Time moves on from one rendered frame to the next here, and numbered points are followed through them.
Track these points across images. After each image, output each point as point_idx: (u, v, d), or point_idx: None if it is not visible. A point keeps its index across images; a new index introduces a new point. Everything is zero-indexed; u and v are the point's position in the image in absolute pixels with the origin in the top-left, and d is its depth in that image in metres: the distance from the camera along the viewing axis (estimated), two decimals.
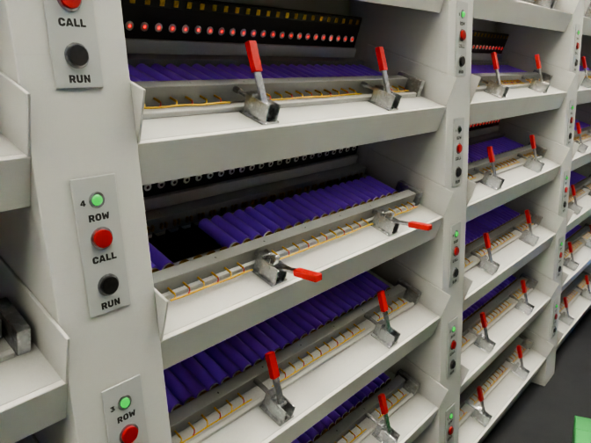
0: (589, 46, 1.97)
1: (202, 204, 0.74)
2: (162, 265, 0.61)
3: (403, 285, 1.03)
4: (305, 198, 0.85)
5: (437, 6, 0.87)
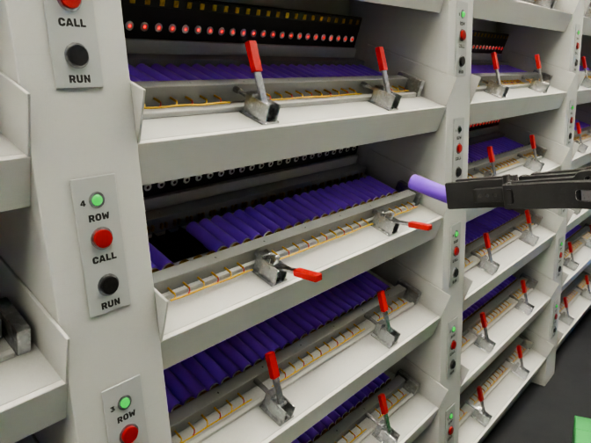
0: (589, 46, 1.97)
1: (202, 204, 0.74)
2: (162, 265, 0.61)
3: (403, 285, 1.03)
4: (305, 198, 0.85)
5: (437, 6, 0.87)
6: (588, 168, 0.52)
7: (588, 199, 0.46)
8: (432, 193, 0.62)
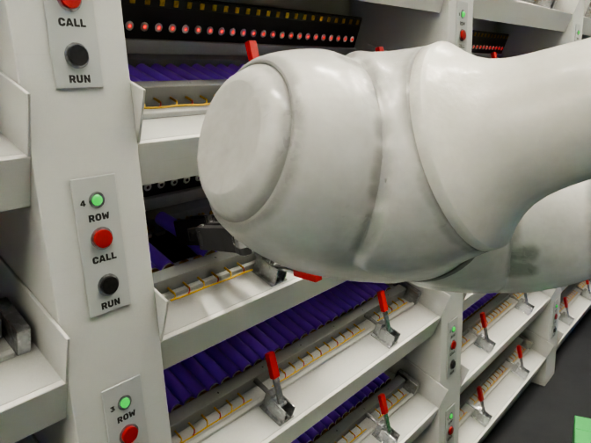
0: None
1: (202, 204, 0.74)
2: (162, 265, 0.61)
3: (403, 285, 1.03)
4: None
5: (437, 6, 0.87)
6: None
7: (237, 246, 0.49)
8: (194, 248, 0.68)
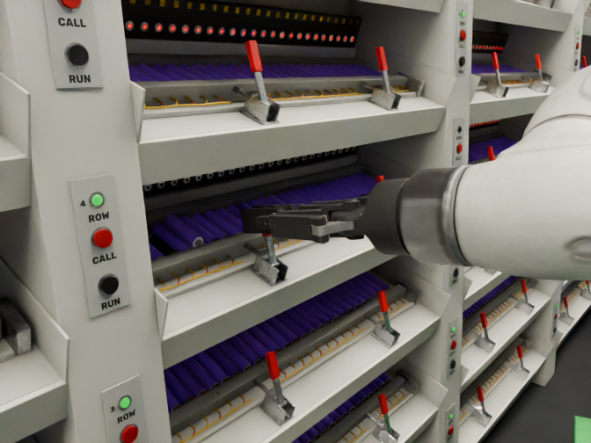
0: (589, 46, 1.97)
1: (202, 204, 0.74)
2: (154, 257, 0.62)
3: (403, 285, 1.03)
4: (298, 193, 0.86)
5: (437, 6, 0.87)
6: (335, 234, 0.57)
7: None
8: None
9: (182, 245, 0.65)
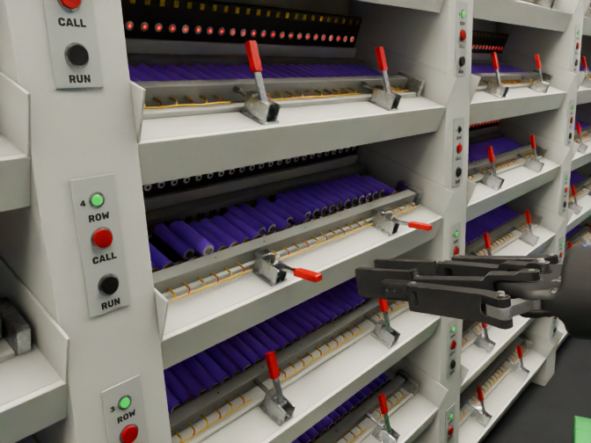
0: (589, 46, 1.97)
1: (202, 204, 0.74)
2: (162, 265, 0.61)
3: None
4: (298, 193, 0.86)
5: (437, 6, 0.87)
6: None
7: None
8: None
9: (183, 247, 0.65)
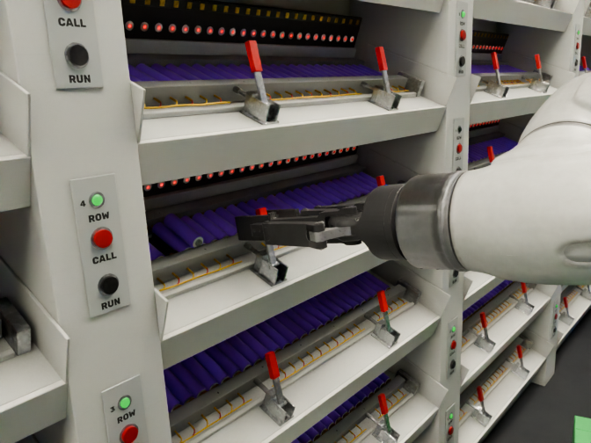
0: (589, 46, 1.97)
1: (202, 204, 0.74)
2: (154, 257, 0.62)
3: (403, 285, 1.03)
4: (298, 193, 0.86)
5: (437, 6, 0.87)
6: (331, 240, 0.57)
7: None
8: None
9: (182, 245, 0.65)
